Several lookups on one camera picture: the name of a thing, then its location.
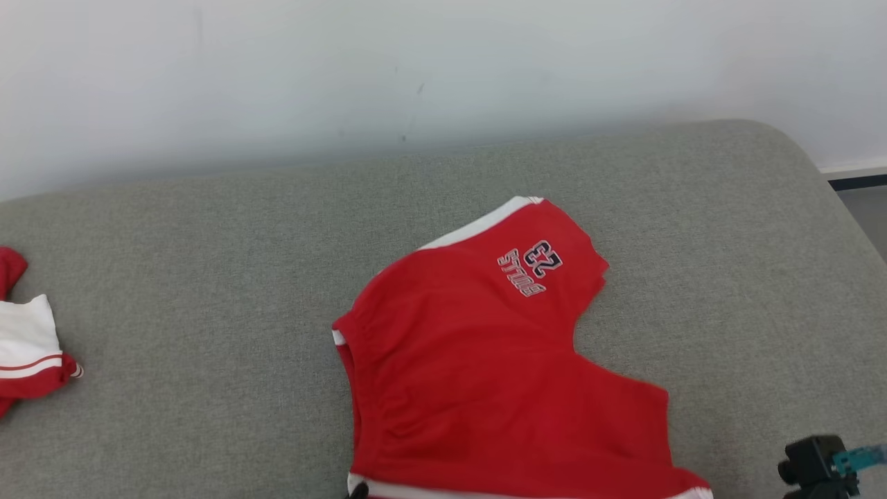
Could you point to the grey fabric sofa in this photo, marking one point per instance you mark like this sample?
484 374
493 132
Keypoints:
208 277

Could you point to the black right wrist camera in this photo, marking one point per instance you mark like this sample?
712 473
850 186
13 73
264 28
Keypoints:
814 464

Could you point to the white baseboard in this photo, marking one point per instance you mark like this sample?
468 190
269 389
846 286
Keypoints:
856 172

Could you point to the teal right camera plug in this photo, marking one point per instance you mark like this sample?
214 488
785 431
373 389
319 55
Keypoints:
859 459

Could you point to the red white jersey shirt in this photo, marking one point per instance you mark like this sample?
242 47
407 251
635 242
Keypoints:
24 346

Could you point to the red basketball shorts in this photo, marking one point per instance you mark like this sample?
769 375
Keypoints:
478 374

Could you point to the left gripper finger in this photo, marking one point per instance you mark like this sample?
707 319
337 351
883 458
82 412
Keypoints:
358 491

